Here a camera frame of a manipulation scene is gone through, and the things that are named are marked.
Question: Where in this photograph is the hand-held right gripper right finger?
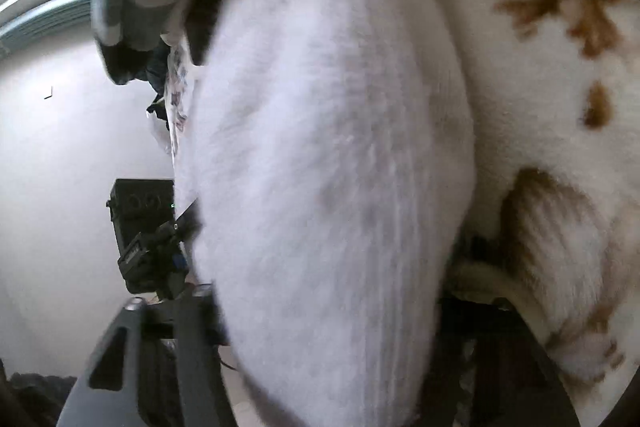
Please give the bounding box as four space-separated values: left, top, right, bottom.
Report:
425 296 582 427

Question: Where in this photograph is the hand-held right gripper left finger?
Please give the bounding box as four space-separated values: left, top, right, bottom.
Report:
56 284 237 427

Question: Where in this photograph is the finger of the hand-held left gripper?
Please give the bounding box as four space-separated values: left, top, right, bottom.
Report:
170 199 203 238

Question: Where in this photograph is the white knit sweater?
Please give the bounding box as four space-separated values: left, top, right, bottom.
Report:
172 0 477 427

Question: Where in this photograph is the dark cloth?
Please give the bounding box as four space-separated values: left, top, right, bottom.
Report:
0 359 78 427

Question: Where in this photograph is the floral blanket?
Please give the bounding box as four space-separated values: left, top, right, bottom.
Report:
164 0 640 427

